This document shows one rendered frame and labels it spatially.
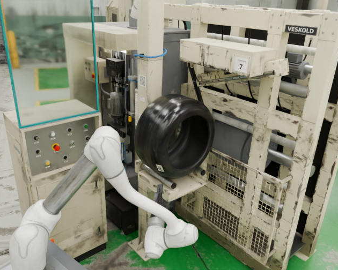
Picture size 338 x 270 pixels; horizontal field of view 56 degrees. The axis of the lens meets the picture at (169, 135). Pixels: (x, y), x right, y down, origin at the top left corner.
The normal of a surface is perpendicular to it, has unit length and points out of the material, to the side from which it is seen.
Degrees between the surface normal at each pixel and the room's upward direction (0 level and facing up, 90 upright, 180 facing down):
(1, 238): 0
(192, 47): 90
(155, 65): 90
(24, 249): 71
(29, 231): 7
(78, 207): 91
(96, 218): 90
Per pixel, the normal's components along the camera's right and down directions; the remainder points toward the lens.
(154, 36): 0.65, 0.33
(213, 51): -0.76, 0.24
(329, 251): 0.04, -0.91
